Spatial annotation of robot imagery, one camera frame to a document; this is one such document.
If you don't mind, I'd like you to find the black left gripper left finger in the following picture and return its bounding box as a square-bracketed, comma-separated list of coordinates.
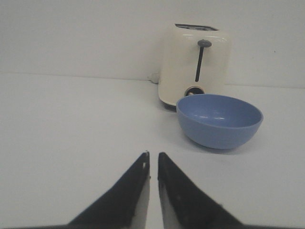
[68, 152, 150, 226]

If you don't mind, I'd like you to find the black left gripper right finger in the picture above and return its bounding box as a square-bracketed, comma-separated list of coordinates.
[158, 152, 242, 226]

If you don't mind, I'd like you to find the blue plastic bowl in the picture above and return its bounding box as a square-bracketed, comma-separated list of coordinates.
[176, 94, 264, 149]

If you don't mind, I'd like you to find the cream white toaster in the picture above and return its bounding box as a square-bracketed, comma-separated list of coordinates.
[158, 23, 231, 106]

